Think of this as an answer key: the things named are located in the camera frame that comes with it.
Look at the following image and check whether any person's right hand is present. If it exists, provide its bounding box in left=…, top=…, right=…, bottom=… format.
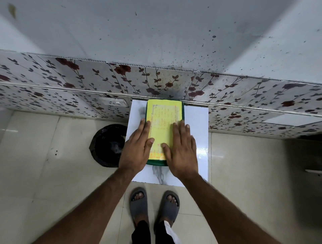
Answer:
left=161, top=120, right=199, bottom=179

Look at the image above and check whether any person's left hand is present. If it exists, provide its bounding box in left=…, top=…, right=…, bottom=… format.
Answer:
left=118, top=119, right=155, bottom=174

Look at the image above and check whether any yellow printed paper sheet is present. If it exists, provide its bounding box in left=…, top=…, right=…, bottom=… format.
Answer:
left=147, top=99, right=182, bottom=161

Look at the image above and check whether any person's right forearm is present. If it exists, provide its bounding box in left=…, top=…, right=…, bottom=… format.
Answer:
left=179, top=172, right=282, bottom=244

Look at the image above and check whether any person's left forearm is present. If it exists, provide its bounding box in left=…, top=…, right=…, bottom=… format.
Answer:
left=32, top=168, right=138, bottom=244

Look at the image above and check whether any green board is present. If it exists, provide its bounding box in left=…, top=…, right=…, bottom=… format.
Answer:
left=145, top=99, right=185, bottom=167

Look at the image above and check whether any black trash bin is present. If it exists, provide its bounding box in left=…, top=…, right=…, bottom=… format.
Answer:
left=89, top=124, right=128, bottom=168

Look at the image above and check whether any grey right slipper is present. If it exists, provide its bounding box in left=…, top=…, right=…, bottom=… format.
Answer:
left=154, top=190, right=180, bottom=228

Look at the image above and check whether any grey slipper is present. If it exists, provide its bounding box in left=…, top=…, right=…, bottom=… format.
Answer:
left=154, top=190, right=180, bottom=228
left=129, top=187, right=150, bottom=227

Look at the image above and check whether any grey left slipper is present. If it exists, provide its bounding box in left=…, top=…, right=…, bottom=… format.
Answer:
left=129, top=187, right=150, bottom=227

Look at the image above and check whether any person's right leg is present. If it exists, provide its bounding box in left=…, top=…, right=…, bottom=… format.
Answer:
left=155, top=220, right=182, bottom=244

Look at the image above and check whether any person's leg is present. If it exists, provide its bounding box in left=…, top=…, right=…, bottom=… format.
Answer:
left=155, top=220, right=182, bottom=244
left=131, top=220, right=151, bottom=244

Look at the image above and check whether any person's left leg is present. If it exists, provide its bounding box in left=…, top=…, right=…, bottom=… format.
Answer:
left=131, top=220, right=151, bottom=244

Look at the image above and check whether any white wall switch plate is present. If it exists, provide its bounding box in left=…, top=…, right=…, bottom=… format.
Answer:
left=99, top=97, right=128, bottom=108

